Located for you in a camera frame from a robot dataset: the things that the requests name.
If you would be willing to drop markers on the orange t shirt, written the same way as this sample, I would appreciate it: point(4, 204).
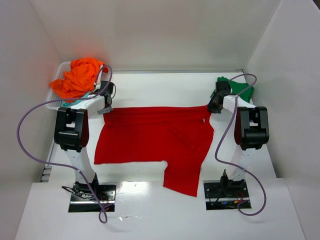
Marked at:
point(79, 80)

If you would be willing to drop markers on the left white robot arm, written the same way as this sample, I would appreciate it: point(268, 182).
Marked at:
point(72, 135)

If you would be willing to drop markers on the red t shirt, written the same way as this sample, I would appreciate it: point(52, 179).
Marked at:
point(180, 136)

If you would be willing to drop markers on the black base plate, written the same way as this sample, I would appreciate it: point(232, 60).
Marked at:
point(83, 201)
point(228, 198)

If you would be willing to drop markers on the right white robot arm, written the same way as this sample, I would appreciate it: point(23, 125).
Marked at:
point(251, 132)

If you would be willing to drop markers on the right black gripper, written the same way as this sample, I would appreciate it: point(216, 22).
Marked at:
point(213, 106)

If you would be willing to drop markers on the folded green t shirt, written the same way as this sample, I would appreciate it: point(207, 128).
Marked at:
point(236, 88)

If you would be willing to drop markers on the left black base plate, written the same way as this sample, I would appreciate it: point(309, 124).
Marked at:
point(83, 201)

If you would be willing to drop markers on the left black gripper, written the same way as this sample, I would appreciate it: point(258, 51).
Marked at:
point(108, 100)

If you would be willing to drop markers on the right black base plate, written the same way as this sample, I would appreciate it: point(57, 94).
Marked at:
point(228, 198)

